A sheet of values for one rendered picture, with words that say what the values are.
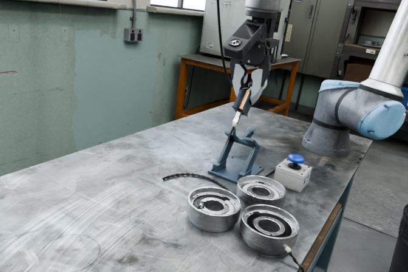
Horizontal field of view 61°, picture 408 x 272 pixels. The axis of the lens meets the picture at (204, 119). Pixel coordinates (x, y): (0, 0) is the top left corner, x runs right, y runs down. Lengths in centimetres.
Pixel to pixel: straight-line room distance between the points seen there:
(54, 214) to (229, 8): 253
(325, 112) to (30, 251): 86
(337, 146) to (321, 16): 342
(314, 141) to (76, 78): 165
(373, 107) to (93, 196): 73
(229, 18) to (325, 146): 203
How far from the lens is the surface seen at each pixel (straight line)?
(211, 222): 65
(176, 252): 62
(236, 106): 80
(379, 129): 103
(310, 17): 452
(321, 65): 449
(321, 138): 114
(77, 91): 239
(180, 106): 306
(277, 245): 63
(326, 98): 112
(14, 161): 229
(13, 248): 65
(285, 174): 87
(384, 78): 104
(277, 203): 74
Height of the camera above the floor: 119
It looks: 18 degrees down
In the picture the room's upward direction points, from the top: 7 degrees clockwise
